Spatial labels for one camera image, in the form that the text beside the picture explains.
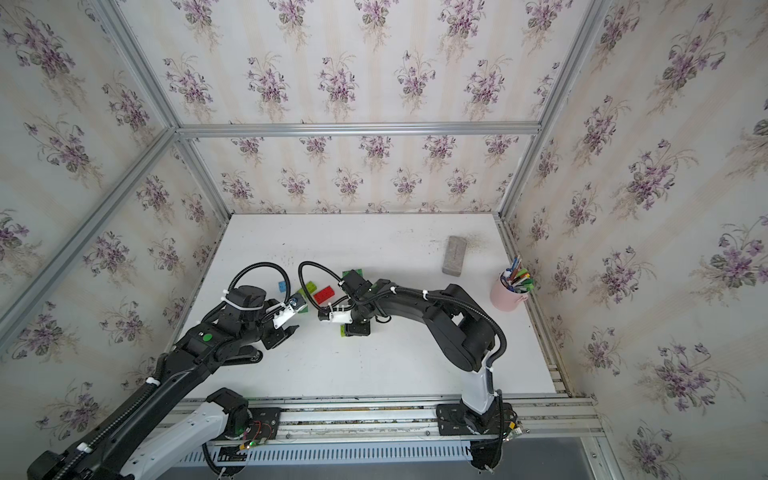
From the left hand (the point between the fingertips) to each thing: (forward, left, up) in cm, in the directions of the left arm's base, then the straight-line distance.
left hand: (289, 314), depth 78 cm
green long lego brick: (+6, -16, +11) cm, 20 cm away
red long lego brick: (+13, -6, -12) cm, 18 cm away
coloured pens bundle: (+13, -67, -2) cm, 68 cm away
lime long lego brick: (-1, -14, -8) cm, 16 cm away
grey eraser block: (+27, -51, -9) cm, 59 cm away
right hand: (+3, -16, -12) cm, 20 cm away
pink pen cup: (+6, -61, -3) cm, 61 cm away
